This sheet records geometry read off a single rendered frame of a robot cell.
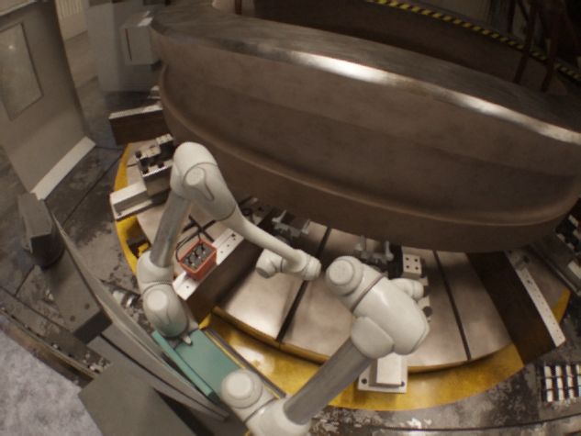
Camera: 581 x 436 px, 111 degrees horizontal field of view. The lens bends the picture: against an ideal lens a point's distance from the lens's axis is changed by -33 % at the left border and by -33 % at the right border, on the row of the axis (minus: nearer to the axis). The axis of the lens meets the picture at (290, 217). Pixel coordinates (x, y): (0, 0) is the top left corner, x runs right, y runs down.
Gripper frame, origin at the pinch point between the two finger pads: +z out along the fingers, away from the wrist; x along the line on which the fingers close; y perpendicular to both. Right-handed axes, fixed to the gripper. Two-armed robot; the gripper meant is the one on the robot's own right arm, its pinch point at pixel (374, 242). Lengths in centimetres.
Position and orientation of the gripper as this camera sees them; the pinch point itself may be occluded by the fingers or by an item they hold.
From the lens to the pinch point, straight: 154.8
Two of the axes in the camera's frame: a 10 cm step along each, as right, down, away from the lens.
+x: 9.7, 2.2, -1.3
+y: -0.6, 6.7, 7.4
